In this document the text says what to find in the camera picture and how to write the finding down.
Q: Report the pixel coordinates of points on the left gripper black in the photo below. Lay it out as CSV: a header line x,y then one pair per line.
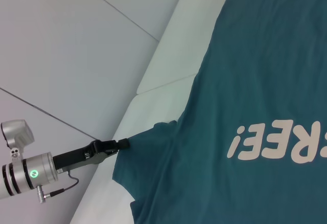
x,y
76,157

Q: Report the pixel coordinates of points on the teal T-shirt with FREE print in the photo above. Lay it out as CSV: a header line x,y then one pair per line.
x,y
255,81

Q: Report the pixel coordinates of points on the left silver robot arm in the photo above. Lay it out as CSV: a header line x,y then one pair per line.
x,y
25,175

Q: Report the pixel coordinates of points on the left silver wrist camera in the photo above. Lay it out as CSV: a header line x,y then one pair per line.
x,y
18,132

